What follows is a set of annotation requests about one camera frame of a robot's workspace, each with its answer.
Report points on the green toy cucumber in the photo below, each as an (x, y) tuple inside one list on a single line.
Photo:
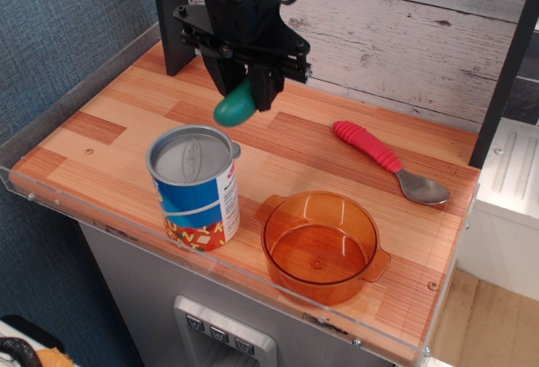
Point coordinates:
[(237, 107)]

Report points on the orange transparent plastic bowl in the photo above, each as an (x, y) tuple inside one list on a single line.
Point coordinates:
[(321, 245)]

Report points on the black vertical post right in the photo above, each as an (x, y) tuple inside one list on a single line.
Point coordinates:
[(518, 46)]

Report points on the white toy sink unit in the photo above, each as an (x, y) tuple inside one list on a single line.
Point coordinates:
[(500, 241)]

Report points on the blue soup can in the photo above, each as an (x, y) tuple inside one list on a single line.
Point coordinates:
[(193, 172)]

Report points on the grey toy fridge cabinet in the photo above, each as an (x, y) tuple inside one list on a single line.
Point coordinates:
[(180, 314)]

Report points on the orange plush object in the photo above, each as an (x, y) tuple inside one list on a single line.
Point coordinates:
[(53, 357)]

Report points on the clear acrylic table guard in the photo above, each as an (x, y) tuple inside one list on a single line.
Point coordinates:
[(86, 157)]

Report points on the red handled metal spoon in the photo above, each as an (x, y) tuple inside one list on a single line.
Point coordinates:
[(417, 188)]

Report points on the black vertical post left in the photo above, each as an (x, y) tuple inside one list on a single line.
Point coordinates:
[(176, 53)]

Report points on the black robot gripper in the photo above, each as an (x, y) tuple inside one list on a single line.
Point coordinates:
[(240, 37)]

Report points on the black vertical post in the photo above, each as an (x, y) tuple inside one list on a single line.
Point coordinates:
[(518, 46), (176, 53)]

